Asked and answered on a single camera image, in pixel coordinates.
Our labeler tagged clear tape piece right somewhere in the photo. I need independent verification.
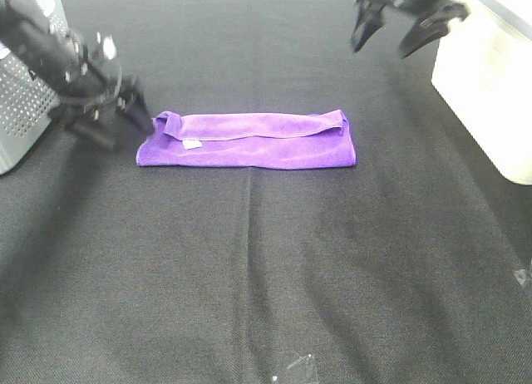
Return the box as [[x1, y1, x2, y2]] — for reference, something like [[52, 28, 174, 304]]
[[513, 266, 532, 288]]

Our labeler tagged purple microfiber towel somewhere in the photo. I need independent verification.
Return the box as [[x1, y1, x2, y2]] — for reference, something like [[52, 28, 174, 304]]
[[136, 110, 357, 170]]

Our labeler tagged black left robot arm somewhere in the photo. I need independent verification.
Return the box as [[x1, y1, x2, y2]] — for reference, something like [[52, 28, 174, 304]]
[[1, 0, 155, 150]]

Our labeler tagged clear tape piece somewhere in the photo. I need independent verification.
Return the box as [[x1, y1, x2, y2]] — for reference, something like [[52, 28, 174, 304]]
[[270, 354, 319, 384], [513, 266, 532, 288]]

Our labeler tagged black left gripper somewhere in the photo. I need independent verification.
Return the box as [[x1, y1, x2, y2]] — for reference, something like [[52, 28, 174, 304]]
[[47, 32, 155, 152]]

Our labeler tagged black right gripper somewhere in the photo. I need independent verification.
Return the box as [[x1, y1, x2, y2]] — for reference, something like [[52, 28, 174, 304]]
[[351, 0, 470, 58]]

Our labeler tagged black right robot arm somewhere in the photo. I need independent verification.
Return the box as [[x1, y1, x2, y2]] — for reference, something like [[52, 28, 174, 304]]
[[351, 0, 470, 58]]

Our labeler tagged clear tape piece front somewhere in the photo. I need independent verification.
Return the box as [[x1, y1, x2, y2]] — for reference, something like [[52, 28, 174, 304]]
[[270, 354, 319, 384]]

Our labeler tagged white plastic bin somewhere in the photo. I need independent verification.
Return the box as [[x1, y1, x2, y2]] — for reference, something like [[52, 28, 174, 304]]
[[431, 0, 531, 185]]

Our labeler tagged grey perforated plastic basket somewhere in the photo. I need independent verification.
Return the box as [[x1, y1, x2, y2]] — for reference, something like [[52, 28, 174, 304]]
[[0, 0, 70, 176]]

